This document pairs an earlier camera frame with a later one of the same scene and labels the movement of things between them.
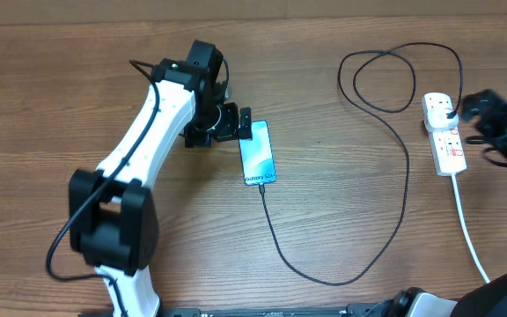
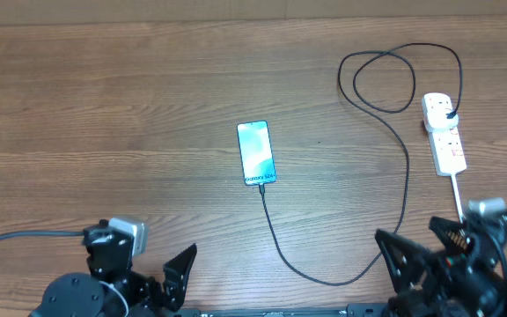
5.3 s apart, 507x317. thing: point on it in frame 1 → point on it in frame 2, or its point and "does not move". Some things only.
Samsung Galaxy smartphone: [257, 156] does not move
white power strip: [444, 138] does not move
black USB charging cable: [381, 113] does not move
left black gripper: [229, 130] → [155, 295]
